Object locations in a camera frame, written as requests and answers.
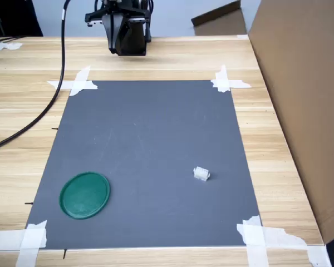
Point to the brown cardboard flap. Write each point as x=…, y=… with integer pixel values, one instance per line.
x=222, y=25

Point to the large brown cardboard box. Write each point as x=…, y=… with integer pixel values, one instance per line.
x=309, y=97

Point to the round green lid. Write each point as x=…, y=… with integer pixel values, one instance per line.
x=85, y=196

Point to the dark grey mat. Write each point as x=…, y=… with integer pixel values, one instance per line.
x=144, y=125

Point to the black chair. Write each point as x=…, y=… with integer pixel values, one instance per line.
x=14, y=16

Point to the small white plastic terminal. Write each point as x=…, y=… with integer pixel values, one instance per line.
x=201, y=173

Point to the white tape strip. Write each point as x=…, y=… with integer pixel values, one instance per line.
x=82, y=75
x=5, y=239
x=26, y=258
x=257, y=256
x=58, y=84
x=240, y=84
x=221, y=73
x=289, y=239

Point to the crumpled white tape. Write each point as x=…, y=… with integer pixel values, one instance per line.
x=2, y=46

